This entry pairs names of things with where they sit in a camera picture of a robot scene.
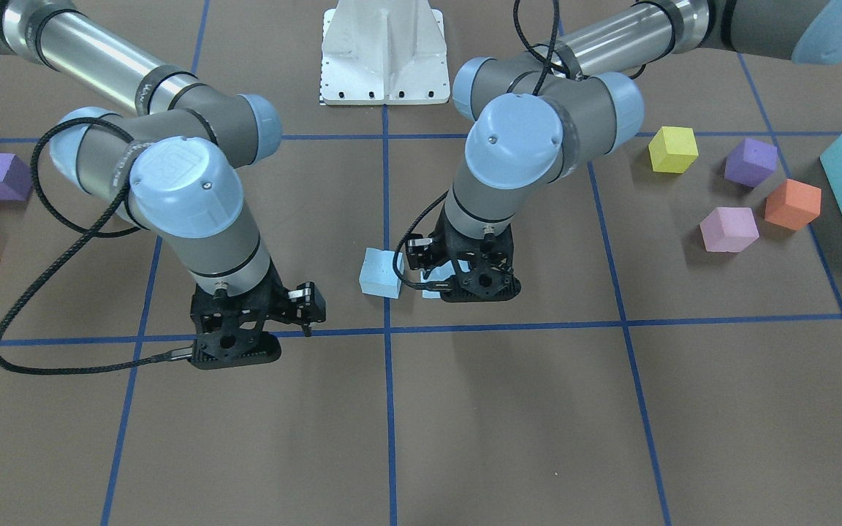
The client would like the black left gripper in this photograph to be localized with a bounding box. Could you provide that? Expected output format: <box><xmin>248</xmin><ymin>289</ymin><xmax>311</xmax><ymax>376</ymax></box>
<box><xmin>432</xmin><ymin>219</ymin><xmax>521</xmax><ymax>302</ymax></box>

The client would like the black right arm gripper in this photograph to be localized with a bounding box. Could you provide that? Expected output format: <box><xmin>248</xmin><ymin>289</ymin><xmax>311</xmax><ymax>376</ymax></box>
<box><xmin>190</xmin><ymin>270</ymin><xmax>283</xmax><ymax>370</ymax></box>

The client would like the light blue foam block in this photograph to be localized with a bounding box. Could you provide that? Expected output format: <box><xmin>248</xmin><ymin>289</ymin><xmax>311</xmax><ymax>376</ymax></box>
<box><xmin>421</xmin><ymin>282</ymin><xmax>441</xmax><ymax>299</ymax></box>

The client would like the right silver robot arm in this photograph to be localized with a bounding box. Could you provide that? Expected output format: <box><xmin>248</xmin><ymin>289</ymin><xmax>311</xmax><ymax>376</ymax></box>
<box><xmin>0</xmin><ymin>1</ymin><xmax>289</xmax><ymax>376</ymax></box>

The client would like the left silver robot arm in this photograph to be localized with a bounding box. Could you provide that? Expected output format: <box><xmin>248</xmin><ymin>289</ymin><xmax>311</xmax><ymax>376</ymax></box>
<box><xmin>407</xmin><ymin>1</ymin><xmax>842</xmax><ymax>302</ymax></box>

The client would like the yellow foam block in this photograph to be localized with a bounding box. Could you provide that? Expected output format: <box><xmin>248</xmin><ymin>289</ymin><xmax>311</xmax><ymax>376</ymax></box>
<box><xmin>648</xmin><ymin>126</ymin><xmax>699</xmax><ymax>174</ymax></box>

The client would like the pink foam block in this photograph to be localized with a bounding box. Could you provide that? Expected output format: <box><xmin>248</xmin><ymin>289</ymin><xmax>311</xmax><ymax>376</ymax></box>
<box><xmin>699</xmin><ymin>207</ymin><xmax>761</xmax><ymax>253</ymax></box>

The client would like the far purple foam block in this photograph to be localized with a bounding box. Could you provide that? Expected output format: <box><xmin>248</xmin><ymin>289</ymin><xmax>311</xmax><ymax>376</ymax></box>
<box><xmin>0</xmin><ymin>153</ymin><xmax>32</xmax><ymax>201</ymax></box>

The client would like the purple foam block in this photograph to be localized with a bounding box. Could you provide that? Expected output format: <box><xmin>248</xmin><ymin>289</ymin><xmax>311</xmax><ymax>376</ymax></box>
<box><xmin>0</xmin><ymin>153</ymin><xmax>32</xmax><ymax>201</ymax></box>
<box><xmin>723</xmin><ymin>137</ymin><xmax>778</xmax><ymax>188</ymax></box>

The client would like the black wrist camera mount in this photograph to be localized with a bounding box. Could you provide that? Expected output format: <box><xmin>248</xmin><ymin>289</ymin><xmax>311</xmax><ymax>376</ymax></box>
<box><xmin>404</xmin><ymin>233</ymin><xmax>445</xmax><ymax>278</ymax></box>

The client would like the right arm camera mount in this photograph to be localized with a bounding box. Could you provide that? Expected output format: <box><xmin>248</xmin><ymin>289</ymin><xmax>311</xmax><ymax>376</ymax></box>
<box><xmin>287</xmin><ymin>282</ymin><xmax>327</xmax><ymax>338</ymax></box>

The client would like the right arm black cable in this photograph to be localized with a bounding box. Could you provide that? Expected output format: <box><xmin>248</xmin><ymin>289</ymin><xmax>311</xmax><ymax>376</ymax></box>
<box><xmin>0</xmin><ymin>117</ymin><xmax>195</xmax><ymax>376</ymax></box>

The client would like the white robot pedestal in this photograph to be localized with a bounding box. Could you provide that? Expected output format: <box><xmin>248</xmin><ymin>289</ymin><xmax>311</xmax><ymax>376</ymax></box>
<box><xmin>319</xmin><ymin>1</ymin><xmax>451</xmax><ymax>106</ymax></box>

